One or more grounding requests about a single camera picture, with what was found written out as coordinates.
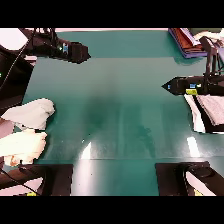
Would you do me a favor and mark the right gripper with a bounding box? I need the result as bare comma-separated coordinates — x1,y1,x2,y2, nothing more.
169,75,203,96

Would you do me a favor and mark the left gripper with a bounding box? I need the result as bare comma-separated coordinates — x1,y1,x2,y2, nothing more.
67,41,88,65

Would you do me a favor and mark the white garment with black edge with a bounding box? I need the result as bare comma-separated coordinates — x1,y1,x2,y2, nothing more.
184,94,207,134

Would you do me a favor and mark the blue garment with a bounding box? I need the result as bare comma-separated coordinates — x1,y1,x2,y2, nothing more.
167,28,210,60

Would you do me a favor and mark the grey garment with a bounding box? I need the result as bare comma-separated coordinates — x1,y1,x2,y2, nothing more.
197,94,224,127

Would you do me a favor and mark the black cable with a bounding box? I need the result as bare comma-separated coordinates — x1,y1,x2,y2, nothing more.
0,30,36,90

